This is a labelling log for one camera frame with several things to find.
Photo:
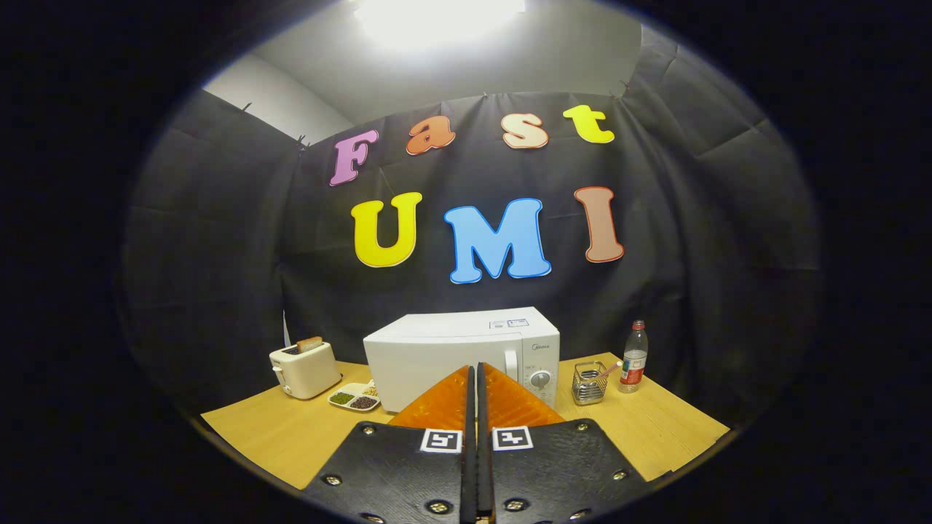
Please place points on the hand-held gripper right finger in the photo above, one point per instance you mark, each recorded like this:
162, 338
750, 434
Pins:
561, 473

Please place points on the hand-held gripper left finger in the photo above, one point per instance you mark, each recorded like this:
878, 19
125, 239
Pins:
393, 473

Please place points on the white microwave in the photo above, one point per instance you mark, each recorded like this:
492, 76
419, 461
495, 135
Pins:
422, 364

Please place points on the divided dish of beans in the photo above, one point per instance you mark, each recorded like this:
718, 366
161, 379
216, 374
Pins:
353, 399

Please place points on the red striped straw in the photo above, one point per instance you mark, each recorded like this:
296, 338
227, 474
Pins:
610, 370

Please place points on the cream toaster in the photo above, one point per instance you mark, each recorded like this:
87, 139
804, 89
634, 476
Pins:
306, 372

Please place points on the clear bottle with red label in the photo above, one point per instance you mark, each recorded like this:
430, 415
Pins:
633, 360

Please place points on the toast slice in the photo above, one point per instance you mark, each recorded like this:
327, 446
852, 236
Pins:
309, 344

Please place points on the black backdrop cloth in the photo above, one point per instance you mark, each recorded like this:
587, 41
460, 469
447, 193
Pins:
218, 255

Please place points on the ceiling light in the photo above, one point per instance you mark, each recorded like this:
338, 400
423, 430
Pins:
437, 22

